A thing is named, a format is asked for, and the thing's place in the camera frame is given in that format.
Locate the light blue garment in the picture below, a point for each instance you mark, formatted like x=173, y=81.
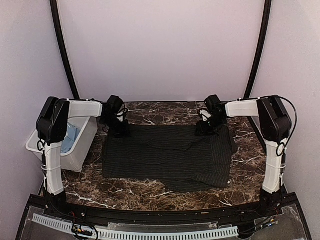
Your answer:
x=70, y=138

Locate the black pinstriped shirt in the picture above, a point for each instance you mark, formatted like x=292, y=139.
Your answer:
x=172, y=154

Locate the left black frame post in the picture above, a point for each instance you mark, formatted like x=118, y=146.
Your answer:
x=62, y=48

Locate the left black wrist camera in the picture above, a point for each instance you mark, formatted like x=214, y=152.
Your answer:
x=114, y=104

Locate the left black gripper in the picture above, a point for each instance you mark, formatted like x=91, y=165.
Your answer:
x=123, y=131

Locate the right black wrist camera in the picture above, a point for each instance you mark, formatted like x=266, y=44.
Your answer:
x=211, y=102

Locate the black frame post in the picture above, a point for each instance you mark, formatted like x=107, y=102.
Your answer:
x=62, y=48
x=259, y=48

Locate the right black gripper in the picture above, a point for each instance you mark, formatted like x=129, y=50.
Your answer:
x=203, y=130

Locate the white slotted cable duct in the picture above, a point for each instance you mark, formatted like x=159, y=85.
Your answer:
x=119, y=231

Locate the white plastic laundry bin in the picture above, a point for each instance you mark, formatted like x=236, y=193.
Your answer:
x=75, y=150

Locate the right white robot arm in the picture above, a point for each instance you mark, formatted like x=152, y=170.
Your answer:
x=276, y=128

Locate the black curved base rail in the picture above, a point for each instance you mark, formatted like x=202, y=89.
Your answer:
x=283, y=220

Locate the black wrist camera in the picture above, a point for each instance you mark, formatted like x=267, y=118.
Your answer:
x=211, y=102
x=114, y=104

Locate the right black frame post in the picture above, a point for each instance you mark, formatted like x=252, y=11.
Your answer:
x=259, y=48

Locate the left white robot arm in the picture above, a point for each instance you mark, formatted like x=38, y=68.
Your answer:
x=53, y=188

